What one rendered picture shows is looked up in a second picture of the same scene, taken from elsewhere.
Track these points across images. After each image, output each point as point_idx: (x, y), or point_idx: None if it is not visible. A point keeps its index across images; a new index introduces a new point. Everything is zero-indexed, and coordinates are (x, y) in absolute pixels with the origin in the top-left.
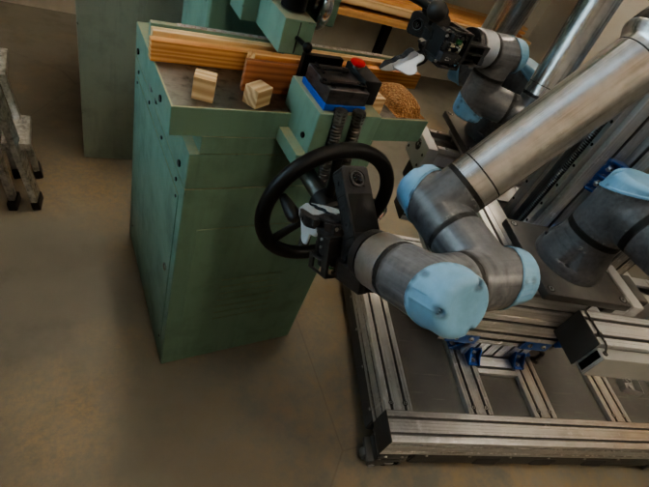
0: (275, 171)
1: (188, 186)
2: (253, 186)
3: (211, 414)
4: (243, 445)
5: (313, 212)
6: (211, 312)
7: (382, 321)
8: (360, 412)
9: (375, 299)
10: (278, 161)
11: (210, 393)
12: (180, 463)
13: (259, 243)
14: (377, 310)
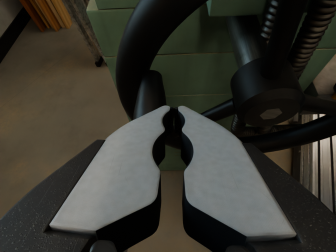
0: (209, 32)
1: (106, 54)
2: (183, 52)
3: (171, 214)
4: (186, 245)
5: (100, 184)
6: (172, 152)
7: (329, 188)
8: None
9: (325, 163)
10: (211, 17)
11: (173, 199)
12: (143, 242)
13: (202, 111)
14: (324, 175)
